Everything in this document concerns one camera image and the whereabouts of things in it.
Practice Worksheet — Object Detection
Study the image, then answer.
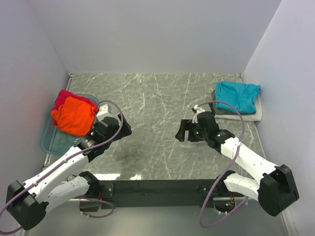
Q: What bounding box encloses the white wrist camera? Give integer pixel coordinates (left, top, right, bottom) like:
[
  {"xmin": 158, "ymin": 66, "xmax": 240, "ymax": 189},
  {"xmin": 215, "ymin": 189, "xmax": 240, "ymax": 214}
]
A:
[
  {"xmin": 192, "ymin": 105, "xmax": 205, "ymax": 123},
  {"xmin": 96, "ymin": 104, "xmax": 113, "ymax": 121}
]

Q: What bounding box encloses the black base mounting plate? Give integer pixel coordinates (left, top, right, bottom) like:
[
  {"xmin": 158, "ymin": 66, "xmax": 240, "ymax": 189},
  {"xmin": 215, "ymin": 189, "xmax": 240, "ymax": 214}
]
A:
[{"xmin": 94, "ymin": 179, "xmax": 215, "ymax": 207}]

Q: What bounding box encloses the magenta t-shirt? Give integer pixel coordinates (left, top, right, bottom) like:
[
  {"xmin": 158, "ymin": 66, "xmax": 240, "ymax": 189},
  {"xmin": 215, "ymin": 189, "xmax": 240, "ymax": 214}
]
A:
[{"xmin": 52, "ymin": 89, "xmax": 98, "ymax": 111}]

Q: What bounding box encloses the teal t-shirt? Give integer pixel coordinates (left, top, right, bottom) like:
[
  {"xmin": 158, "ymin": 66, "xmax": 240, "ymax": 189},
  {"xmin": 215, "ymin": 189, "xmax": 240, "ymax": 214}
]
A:
[{"xmin": 215, "ymin": 81, "xmax": 261, "ymax": 114}]

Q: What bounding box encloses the folded dark grey t-shirt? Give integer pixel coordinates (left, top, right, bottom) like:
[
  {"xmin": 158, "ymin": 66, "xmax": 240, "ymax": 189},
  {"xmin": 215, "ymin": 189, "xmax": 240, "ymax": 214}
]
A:
[{"xmin": 209, "ymin": 90, "xmax": 221, "ymax": 115}]

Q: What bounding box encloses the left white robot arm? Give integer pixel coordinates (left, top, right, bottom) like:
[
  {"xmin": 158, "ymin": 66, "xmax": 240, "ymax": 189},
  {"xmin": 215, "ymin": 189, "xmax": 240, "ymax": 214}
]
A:
[{"xmin": 5, "ymin": 114, "xmax": 132, "ymax": 231}]

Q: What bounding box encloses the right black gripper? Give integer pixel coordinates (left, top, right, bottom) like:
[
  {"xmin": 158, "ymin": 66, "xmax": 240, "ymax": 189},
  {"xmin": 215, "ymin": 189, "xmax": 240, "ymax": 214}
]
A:
[{"xmin": 175, "ymin": 119, "xmax": 208, "ymax": 142}]

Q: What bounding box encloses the orange t-shirt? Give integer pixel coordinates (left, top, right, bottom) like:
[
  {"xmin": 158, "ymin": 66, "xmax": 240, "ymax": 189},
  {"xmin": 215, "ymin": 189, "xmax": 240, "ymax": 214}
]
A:
[{"xmin": 51, "ymin": 96, "xmax": 98, "ymax": 137}]

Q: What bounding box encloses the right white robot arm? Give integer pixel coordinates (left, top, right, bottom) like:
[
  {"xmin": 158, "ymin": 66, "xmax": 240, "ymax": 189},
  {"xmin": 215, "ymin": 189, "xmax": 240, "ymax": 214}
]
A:
[{"xmin": 175, "ymin": 110, "xmax": 299, "ymax": 216}]

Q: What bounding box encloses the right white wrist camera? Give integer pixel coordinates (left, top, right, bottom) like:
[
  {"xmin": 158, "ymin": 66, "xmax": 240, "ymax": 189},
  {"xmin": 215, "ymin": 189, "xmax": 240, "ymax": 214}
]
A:
[{"xmin": 192, "ymin": 105, "xmax": 205, "ymax": 123}]

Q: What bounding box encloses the folded white t-shirt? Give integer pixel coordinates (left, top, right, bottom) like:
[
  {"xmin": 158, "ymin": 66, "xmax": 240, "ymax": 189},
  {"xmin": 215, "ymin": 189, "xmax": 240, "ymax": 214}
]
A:
[{"xmin": 213, "ymin": 96, "xmax": 263, "ymax": 122}]

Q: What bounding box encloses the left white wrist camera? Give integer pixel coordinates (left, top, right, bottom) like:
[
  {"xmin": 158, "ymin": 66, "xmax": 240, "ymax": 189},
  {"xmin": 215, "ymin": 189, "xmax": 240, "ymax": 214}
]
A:
[{"xmin": 96, "ymin": 104, "xmax": 113, "ymax": 121}]

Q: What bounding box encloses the translucent blue plastic basin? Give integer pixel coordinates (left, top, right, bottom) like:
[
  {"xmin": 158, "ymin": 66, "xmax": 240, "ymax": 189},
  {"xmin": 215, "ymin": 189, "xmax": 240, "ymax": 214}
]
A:
[{"xmin": 40, "ymin": 93, "xmax": 99, "ymax": 156}]

